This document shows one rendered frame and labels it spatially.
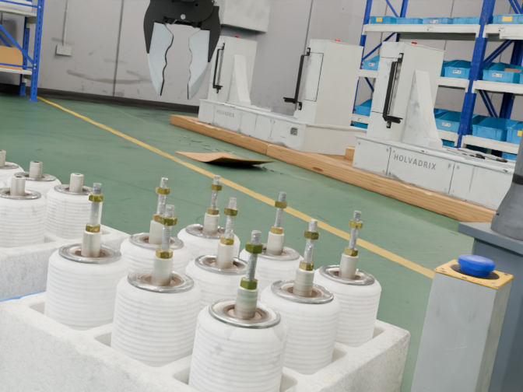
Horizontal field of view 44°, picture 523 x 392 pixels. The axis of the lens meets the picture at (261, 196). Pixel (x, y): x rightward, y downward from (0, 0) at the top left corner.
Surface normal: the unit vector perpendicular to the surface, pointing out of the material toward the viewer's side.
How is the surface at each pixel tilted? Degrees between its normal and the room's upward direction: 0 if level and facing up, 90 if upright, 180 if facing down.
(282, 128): 90
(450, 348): 90
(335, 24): 90
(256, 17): 90
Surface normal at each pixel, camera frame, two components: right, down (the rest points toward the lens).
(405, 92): 0.50, 0.22
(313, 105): -0.85, -0.04
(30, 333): -0.56, 0.07
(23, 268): 0.80, 0.22
